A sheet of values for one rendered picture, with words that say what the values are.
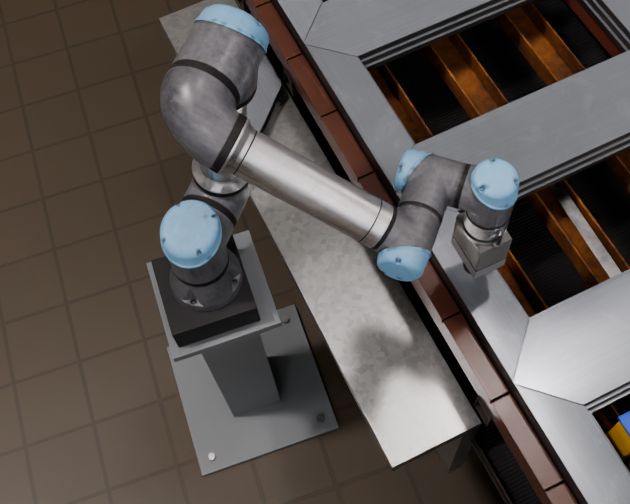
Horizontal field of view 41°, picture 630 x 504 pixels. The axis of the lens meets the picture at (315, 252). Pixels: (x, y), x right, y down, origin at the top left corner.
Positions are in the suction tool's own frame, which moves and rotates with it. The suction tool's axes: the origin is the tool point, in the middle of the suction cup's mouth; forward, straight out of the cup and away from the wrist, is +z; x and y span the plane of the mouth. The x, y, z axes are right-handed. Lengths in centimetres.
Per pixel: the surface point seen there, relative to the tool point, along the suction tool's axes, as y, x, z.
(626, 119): 16.5, -46.3, 3.7
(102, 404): 43, 87, 90
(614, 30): 39, -60, 6
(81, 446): 34, 97, 90
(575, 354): -22.6, -8.4, 3.7
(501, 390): -21.8, 6.0, 7.4
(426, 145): 29.9, -6.3, 3.7
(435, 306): -1.7, 8.7, 7.4
